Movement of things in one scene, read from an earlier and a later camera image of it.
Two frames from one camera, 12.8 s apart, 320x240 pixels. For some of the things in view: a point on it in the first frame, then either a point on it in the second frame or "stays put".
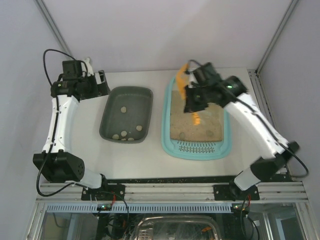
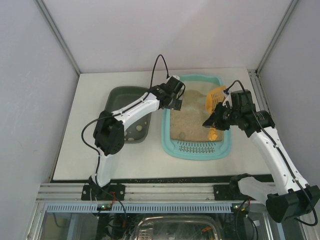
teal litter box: (183, 140) stays put
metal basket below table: (178, 228) stays put
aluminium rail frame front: (294, 191) stays put
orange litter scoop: (182, 80) → (214, 98)
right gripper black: (194, 99) → (217, 118)
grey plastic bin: (126, 115) stays put
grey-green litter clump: (139, 127) stays put
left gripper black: (100, 83) → (173, 104)
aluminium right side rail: (264, 105) stays put
